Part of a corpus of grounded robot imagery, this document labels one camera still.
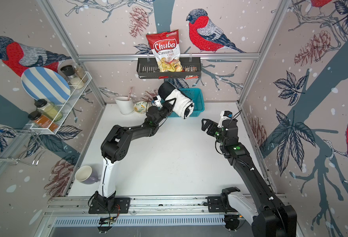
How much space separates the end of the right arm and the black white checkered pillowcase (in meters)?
0.14

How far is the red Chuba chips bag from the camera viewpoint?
80 centimetres

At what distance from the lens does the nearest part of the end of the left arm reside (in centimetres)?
78

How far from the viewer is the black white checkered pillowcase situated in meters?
0.87
